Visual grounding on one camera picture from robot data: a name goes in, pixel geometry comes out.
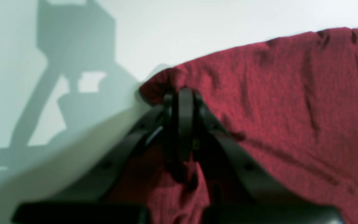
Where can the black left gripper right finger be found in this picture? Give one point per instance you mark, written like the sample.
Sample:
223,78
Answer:
243,192

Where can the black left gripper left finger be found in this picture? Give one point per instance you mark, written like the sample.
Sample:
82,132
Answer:
86,200

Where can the dark red long-sleeve shirt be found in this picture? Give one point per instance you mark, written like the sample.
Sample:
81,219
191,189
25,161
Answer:
291,102

